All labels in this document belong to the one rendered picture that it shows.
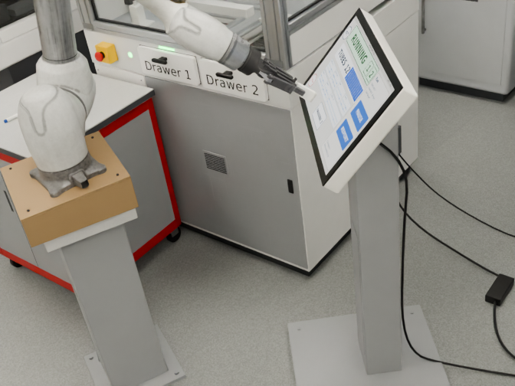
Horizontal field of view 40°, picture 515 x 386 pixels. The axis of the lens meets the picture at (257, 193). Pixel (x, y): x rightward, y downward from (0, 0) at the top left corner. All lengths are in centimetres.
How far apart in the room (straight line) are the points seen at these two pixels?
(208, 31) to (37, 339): 157
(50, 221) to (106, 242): 22
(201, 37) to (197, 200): 128
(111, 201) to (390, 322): 95
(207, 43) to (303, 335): 121
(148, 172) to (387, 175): 125
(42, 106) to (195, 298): 120
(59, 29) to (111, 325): 96
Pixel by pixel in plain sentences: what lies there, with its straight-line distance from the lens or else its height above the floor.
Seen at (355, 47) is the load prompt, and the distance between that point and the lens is 195.
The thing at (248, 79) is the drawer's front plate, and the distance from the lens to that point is 244.
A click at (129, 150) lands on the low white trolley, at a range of 281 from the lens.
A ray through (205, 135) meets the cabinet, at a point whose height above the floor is 59.
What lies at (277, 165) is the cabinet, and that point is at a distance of 258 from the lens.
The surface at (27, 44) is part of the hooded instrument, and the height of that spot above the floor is 86.
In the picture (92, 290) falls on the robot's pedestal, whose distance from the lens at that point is 230.
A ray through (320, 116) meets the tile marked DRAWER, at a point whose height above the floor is 101.
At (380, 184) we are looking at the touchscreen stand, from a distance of 196.
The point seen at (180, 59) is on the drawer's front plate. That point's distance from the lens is 263.
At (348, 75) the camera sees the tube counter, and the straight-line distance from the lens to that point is 190.
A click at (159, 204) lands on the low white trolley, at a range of 301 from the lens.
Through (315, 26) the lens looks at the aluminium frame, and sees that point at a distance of 245.
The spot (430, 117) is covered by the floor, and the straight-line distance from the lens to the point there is 393.
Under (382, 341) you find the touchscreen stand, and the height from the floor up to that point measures 19.
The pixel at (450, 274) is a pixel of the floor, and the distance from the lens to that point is 290.
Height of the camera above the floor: 194
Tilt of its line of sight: 35 degrees down
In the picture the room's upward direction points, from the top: 9 degrees counter-clockwise
